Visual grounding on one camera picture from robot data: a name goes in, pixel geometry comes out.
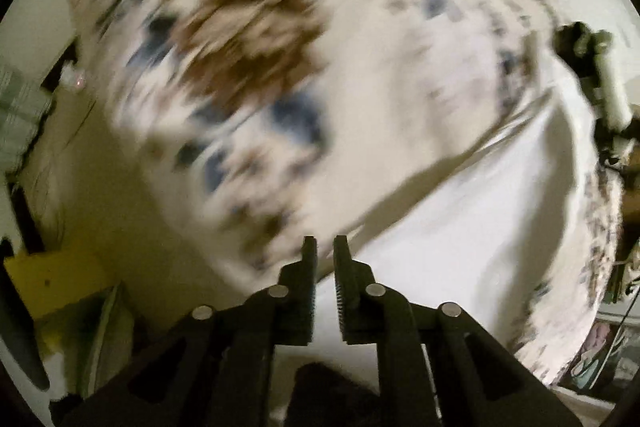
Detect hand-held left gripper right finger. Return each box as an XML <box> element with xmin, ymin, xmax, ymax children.
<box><xmin>333</xmin><ymin>235</ymin><xmax>584</xmax><ymax>427</ymax></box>

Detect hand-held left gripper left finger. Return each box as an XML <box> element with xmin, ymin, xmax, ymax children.
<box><xmin>61</xmin><ymin>235</ymin><xmax>319</xmax><ymax>427</ymax></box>

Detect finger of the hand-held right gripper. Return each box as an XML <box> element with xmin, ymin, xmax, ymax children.
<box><xmin>554</xmin><ymin>22</ymin><xmax>595</xmax><ymax>75</ymax></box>

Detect white brown blue printed cloth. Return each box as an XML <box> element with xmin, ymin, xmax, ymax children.
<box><xmin>67</xmin><ymin>0</ymin><xmax>624</xmax><ymax>385</ymax></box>

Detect plain white sheet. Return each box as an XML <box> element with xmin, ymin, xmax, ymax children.
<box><xmin>272</xmin><ymin>72</ymin><xmax>601</xmax><ymax>388</ymax></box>

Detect yellow box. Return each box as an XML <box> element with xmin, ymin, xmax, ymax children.
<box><xmin>4</xmin><ymin>251</ymin><xmax>122</xmax><ymax>323</ymax></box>

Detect pile of colourful clutter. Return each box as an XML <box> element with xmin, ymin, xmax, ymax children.
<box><xmin>562</xmin><ymin>242</ymin><xmax>640</xmax><ymax>405</ymax></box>

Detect grey plaid cloth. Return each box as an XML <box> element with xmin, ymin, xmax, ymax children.
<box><xmin>0</xmin><ymin>64</ymin><xmax>55</xmax><ymax>175</ymax></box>

